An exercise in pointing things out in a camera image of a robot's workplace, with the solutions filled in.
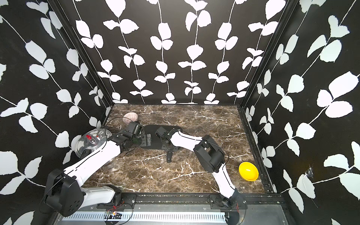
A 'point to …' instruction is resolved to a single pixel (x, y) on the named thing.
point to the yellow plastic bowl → (248, 171)
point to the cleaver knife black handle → (169, 154)
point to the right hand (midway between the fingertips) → (169, 147)
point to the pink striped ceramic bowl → (130, 116)
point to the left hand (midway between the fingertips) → (146, 138)
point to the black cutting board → (156, 142)
